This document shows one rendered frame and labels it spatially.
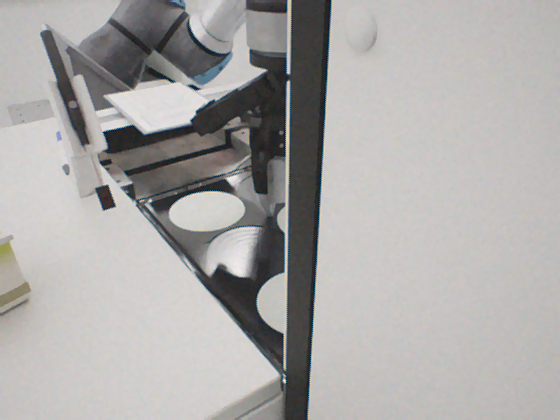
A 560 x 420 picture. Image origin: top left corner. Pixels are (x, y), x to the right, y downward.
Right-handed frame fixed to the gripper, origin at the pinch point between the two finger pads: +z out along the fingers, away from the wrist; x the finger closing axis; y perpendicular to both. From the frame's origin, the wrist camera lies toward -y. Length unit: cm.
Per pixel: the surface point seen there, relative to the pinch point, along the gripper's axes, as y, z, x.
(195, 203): -10.1, 1.3, 0.8
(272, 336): 5.5, 1.3, -20.8
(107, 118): -30.0, -4.3, 14.7
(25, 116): -72, 9, 45
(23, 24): -199, 21, 208
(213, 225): -5.9, 1.3, -3.9
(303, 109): 9.3, -24.9, -31.4
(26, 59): -201, 41, 206
